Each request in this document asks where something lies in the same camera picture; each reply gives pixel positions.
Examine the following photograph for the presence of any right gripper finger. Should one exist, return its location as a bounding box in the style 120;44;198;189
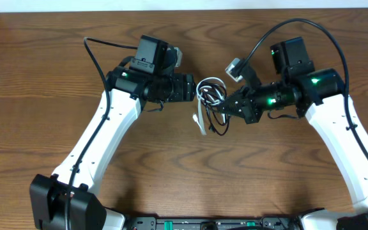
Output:
217;107;245;118
219;86;250;107

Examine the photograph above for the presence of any black usb cable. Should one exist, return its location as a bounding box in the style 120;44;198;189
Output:
199;81;231;137

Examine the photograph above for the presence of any white usb cable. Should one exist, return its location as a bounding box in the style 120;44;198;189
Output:
192;77;227;136

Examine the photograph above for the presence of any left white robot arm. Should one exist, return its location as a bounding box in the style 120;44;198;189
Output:
29;35;196;229

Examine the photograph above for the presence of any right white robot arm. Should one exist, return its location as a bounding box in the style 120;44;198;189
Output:
217;37;368;229

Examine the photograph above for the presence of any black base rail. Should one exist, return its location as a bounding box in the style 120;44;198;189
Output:
122;216;302;230

